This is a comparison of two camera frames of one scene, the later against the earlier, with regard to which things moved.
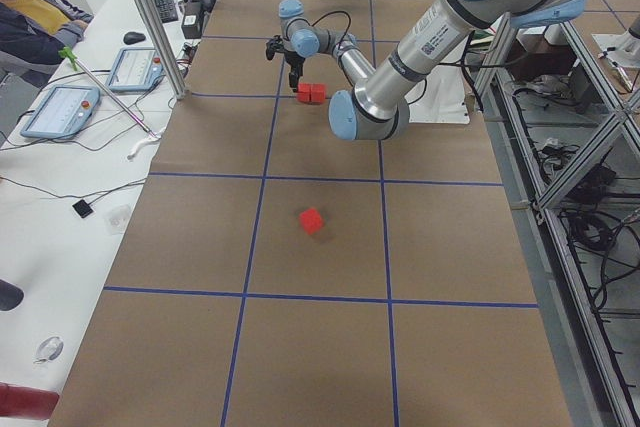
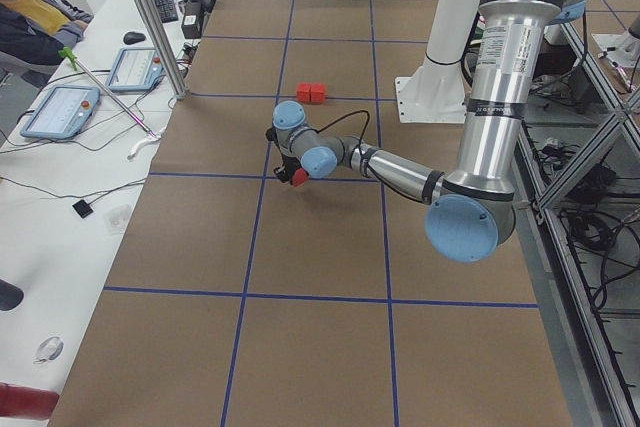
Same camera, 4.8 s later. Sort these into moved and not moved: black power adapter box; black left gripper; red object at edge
Moved: black left gripper
Not moved: red object at edge; black power adapter box
